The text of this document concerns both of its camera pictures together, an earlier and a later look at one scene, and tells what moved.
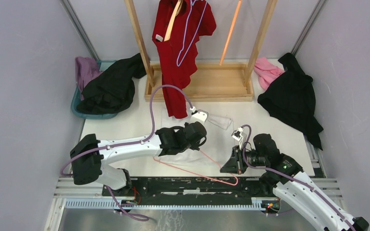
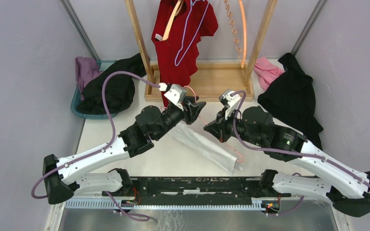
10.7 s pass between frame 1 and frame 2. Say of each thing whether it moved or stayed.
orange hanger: moved
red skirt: stayed
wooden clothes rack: stayed
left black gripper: moved
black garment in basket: stayed
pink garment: stayed
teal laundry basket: stayed
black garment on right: stayed
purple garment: stayed
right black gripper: moved
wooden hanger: stayed
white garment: moved
